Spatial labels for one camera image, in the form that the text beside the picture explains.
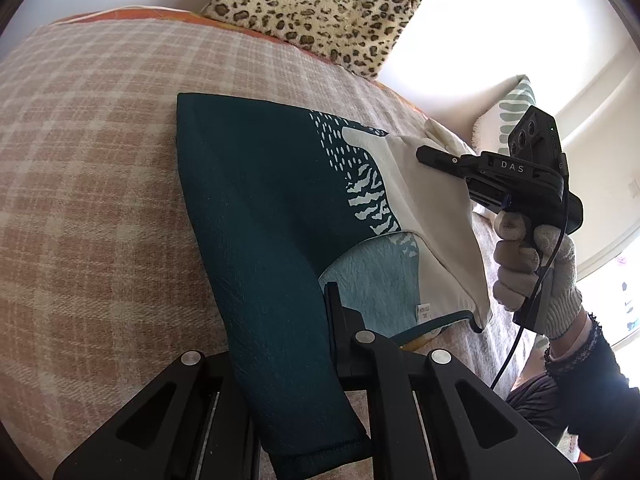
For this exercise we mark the white cushion with green stripes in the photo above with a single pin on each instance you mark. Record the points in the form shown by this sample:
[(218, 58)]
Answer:
[(505, 110)]

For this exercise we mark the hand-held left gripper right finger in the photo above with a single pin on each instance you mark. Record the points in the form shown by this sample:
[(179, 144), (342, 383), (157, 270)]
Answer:
[(334, 320)]

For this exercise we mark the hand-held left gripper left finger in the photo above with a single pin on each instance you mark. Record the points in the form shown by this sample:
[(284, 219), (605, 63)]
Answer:
[(200, 385)]

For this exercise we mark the beige checked blanket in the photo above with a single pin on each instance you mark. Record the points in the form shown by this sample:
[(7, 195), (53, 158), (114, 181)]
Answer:
[(100, 185)]

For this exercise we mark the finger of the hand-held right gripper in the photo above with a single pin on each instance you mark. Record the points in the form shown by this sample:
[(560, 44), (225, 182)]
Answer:
[(442, 159)]

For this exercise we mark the person's grey clothing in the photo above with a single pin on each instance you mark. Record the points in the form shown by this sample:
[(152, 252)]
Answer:
[(535, 405)]

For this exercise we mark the teal and white patterned garment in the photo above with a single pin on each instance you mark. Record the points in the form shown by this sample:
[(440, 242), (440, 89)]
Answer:
[(260, 200)]

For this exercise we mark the leopard print plush bag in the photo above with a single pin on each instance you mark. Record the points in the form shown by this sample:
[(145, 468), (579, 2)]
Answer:
[(325, 15)]

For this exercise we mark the person's right forearm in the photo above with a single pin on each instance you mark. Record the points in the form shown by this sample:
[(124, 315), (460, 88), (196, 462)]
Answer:
[(595, 385)]

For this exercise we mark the person's right hand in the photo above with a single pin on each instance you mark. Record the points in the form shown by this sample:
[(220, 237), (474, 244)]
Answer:
[(510, 280)]

